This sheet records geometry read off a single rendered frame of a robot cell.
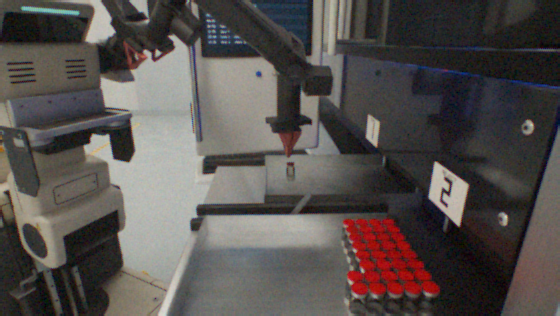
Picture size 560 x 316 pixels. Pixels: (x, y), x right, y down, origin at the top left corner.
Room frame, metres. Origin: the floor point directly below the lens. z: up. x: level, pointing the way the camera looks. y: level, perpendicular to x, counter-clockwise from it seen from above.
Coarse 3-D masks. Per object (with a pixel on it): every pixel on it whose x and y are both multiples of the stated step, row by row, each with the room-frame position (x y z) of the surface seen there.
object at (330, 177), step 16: (272, 160) 0.87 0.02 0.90; (288, 160) 0.87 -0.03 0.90; (304, 160) 0.87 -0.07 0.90; (320, 160) 0.87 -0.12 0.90; (336, 160) 0.87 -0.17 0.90; (352, 160) 0.87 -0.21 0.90; (368, 160) 0.88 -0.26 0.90; (272, 176) 0.79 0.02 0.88; (304, 176) 0.79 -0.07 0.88; (320, 176) 0.79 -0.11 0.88; (336, 176) 0.79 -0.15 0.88; (352, 176) 0.79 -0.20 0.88; (368, 176) 0.79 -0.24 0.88; (384, 176) 0.79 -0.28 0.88; (272, 192) 0.69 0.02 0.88; (288, 192) 0.69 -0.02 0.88; (304, 192) 0.69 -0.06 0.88; (320, 192) 0.69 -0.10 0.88; (336, 192) 0.69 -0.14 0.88; (352, 192) 0.69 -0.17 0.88; (368, 192) 0.69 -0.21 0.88; (384, 192) 0.69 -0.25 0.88; (400, 192) 0.69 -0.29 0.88
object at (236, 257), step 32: (224, 224) 0.52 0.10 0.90; (256, 224) 0.53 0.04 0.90; (288, 224) 0.53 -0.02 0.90; (320, 224) 0.53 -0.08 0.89; (192, 256) 0.41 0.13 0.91; (224, 256) 0.45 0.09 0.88; (256, 256) 0.45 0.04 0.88; (288, 256) 0.45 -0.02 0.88; (320, 256) 0.45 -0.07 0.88; (192, 288) 0.37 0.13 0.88; (224, 288) 0.37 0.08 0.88; (256, 288) 0.37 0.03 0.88; (288, 288) 0.37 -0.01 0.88; (320, 288) 0.37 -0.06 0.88
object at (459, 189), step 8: (440, 168) 0.43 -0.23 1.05; (432, 176) 0.45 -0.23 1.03; (440, 176) 0.43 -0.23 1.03; (448, 176) 0.41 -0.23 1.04; (456, 176) 0.39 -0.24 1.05; (432, 184) 0.45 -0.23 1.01; (440, 184) 0.43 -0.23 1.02; (448, 184) 0.41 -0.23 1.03; (456, 184) 0.39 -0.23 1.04; (464, 184) 0.37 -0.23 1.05; (432, 192) 0.44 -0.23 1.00; (440, 192) 0.42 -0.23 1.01; (456, 192) 0.39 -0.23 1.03; (464, 192) 0.37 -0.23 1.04; (432, 200) 0.44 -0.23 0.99; (448, 200) 0.40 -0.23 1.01; (456, 200) 0.38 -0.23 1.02; (464, 200) 0.37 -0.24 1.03; (448, 208) 0.40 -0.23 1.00; (456, 208) 0.38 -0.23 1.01; (456, 216) 0.37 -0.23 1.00; (456, 224) 0.37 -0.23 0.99
